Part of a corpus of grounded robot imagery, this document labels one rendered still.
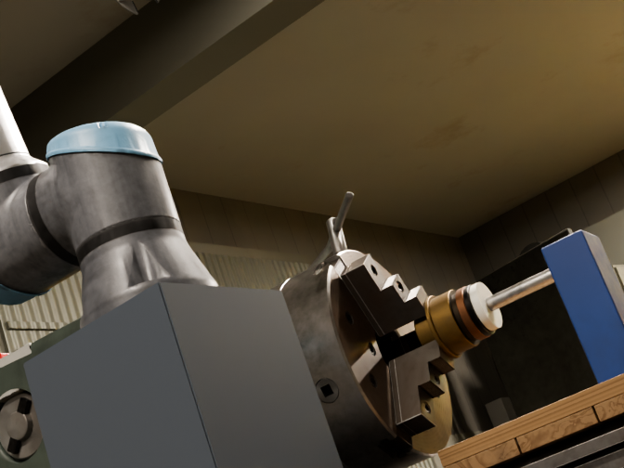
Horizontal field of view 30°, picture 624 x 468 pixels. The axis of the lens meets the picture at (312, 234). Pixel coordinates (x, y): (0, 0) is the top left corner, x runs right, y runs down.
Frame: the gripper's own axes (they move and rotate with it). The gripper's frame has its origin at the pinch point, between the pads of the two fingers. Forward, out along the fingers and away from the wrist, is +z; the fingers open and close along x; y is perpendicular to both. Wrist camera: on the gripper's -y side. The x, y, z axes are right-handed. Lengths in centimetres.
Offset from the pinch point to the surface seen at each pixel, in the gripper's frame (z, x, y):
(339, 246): 48, 3, 17
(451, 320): 62, 6, 38
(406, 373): 65, -2, 35
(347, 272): 49, -1, 32
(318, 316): 51, -9, 36
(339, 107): 45, 126, -383
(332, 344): 55, -9, 39
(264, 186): 63, 85, -456
